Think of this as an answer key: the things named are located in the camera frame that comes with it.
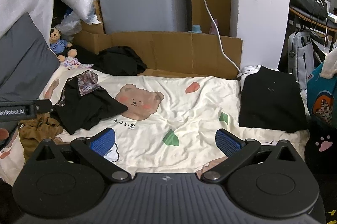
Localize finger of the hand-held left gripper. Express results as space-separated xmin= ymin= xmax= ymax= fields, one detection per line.
xmin=30 ymin=99 xmax=52 ymax=119

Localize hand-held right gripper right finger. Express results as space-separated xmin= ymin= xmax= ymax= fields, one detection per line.
xmin=200 ymin=128 xmax=307 ymax=184

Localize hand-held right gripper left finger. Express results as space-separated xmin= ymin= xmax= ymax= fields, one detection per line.
xmin=25 ymin=127 xmax=132 ymax=184

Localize black pants patterned side stripes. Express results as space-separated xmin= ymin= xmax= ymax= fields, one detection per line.
xmin=51 ymin=70 xmax=129 ymax=135

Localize brown garment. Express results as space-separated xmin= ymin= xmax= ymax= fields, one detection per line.
xmin=19 ymin=112 xmax=64 ymax=161

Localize grey pillow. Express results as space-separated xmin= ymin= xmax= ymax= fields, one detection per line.
xmin=0 ymin=12 xmax=61 ymax=103

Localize doll in floral clothing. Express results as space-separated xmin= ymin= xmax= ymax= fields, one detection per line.
xmin=58 ymin=48 xmax=93 ymax=71

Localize bear printed blanket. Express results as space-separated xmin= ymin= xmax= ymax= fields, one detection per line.
xmin=0 ymin=66 xmax=310 ymax=188

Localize folded black garment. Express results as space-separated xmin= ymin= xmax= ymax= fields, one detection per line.
xmin=238 ymin=65 xmax=308 ymax=134

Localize teddy bear blue shirt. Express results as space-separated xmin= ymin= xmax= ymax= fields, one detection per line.
xmin=49 ymin=27 xmax=73 ymax=56

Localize black cloth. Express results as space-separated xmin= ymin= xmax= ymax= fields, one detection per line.
xmin=68 ymin=44 xmax=101 ymax=66

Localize crumpled black garment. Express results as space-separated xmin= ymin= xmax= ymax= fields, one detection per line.
xmin=93 ymin=46 xmax=148 ymax=76

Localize clear plastic bag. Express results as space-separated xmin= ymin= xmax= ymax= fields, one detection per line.
xmin=55 ymin=12 xmax=83 ymax=35

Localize cardboard box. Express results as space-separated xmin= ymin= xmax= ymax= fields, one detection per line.
xmin=80 ymin=0 xmax=106 ymax=35

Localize teal printed bag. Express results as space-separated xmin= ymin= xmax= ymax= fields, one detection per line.
xmin=306 ymin=61 xmax=337 ymax=130

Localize low cardboard sheet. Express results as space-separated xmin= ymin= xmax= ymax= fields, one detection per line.
xmin=72 ymin=29 xmax=244 ymax=80

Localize grey backpack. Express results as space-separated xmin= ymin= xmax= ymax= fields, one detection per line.
xmin=287 ymin=30 xmax=317 ymax=91

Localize pink item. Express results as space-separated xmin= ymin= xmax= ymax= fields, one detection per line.
xmin=209 ymin=19 xmax=219 ymax=35

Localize white fleece cloth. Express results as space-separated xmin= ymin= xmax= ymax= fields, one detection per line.
xmin=321 ymin=48 xmax=337 ymax=80

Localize white cable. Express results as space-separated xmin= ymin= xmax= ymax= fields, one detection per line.
xmin=184 ymin=0 xmax=242 ymax=73

